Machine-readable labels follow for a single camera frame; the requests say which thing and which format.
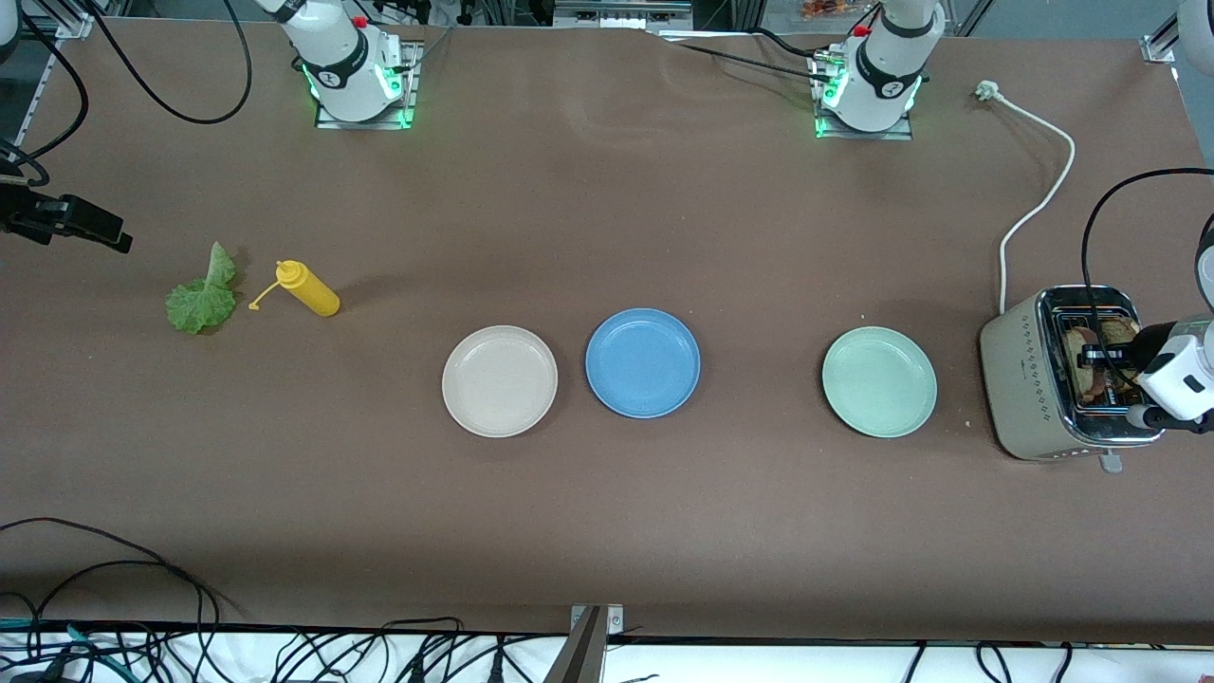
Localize orange packet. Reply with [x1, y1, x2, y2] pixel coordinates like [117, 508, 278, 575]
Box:
[801, 0, 883, 22]

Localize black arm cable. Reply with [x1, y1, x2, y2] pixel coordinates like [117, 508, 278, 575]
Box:
[0, 0, 254, 188]
[1081, 169, 1214, 395]

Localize black cable on table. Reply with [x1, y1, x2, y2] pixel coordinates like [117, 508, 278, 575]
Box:
[654, 28, 836, 82]

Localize yellow mustard squeeze bottle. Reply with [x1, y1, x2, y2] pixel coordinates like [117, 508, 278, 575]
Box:
[248, 259, 340, 319]

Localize white toaster power cable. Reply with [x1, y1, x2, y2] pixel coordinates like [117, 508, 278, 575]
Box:
[975, 81, 1077, 316]

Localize blue round plate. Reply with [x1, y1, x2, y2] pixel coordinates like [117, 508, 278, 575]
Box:
[584, 307, 702, 419]

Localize aluminium profile post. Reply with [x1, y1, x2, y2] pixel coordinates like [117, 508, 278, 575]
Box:
[543, 604, 625, 683]

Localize green lettuce leaf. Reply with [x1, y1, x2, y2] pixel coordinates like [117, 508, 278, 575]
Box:
[165, 241, 238, 335]

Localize green round plate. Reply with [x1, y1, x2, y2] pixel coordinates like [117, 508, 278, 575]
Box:
[821, 326, 939, 439]

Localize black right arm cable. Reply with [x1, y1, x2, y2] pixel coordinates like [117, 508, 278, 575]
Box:
[0, 0, 254, 188]

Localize teal cable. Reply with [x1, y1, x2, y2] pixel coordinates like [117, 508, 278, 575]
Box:
[0, 617, 126, 680]

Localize black looped cable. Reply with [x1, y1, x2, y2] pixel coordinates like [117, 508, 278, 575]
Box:
[0, 517, 238, 618]
[28, 560, 221, 665]

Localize beige chrome toaster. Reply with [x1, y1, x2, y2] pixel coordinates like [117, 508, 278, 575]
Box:
[980, 285, 1169, 473]

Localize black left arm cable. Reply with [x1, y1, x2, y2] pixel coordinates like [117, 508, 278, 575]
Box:
[1081, 169, 1214, 395]

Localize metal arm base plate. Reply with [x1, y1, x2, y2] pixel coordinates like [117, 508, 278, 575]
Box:
[315, 41, 423, 131]
[814, 47, 914, 141]

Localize beige round plate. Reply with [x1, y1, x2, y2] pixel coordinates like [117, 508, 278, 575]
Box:
[441, 325, 560, 439]

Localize grey metal box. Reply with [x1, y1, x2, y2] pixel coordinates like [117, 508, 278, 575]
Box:
[555, 0, 693, 29]

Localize aluminium frame profile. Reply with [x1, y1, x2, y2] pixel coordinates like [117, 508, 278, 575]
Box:
[27, 0, 96, 39]
[1143, 0, 1214, 65]

